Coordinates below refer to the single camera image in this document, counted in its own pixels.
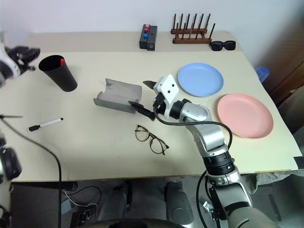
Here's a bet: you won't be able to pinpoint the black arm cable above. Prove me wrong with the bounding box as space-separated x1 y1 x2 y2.
152 104 233 228
0 114 63 228

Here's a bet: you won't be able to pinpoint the pink plate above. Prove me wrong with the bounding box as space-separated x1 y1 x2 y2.
216 93 275 139

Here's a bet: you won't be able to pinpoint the thin cables under table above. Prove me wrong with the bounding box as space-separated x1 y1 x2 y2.
61 185 103 228

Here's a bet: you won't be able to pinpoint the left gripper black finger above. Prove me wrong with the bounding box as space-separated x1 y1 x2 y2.
19 62 37 72
26 47 41 60

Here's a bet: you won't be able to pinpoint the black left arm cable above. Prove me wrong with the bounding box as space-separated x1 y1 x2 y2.
0 114 63 228

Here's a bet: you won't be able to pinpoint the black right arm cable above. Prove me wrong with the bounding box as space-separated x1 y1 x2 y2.
152 104 233 228

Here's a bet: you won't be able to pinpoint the black box under table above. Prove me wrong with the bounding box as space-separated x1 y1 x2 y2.
9 181 78 228

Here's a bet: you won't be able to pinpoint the blue plastic bottle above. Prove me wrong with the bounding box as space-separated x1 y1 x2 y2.
255 66 270 84

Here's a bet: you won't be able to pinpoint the black sunglasses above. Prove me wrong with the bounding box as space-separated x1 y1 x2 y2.
209 40 237 52

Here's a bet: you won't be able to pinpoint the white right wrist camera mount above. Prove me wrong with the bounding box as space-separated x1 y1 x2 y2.
153 74 180 119

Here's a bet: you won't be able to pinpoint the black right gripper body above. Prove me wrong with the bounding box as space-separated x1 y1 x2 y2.
152 91 167 117

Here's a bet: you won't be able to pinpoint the black box with coloured buttons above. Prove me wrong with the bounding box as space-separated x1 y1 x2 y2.
139 23 159 52

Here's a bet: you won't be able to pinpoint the dark rounded robot leg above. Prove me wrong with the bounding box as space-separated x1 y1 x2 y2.
97 182 133 223
164 180 195 226

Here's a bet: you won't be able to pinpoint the brown wooden cabinet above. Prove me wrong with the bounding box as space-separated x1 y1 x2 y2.
262 28 304 107

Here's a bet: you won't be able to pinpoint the white marker with black cap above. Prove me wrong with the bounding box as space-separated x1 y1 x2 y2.
28 117 65 132

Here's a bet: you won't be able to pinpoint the wooden dish rack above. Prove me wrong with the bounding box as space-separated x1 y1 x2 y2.
171 13 217 45

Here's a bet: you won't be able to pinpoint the dark rounded robot torso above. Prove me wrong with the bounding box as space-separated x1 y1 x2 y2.
87 216 182 228

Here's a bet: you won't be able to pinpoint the blue plate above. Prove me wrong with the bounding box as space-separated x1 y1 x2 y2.
177 62 225 98

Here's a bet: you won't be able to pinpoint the black cup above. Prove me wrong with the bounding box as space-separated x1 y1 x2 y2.
38 55 79 93

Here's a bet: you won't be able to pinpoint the tortoiseshell round eyeglasses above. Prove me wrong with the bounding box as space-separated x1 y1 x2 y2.
134 124 170 156

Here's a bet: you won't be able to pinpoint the grey open glasses case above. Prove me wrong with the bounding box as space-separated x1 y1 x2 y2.
93 77 143 115

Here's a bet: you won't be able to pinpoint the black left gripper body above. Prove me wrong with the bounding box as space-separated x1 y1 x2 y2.
6 46 33 66

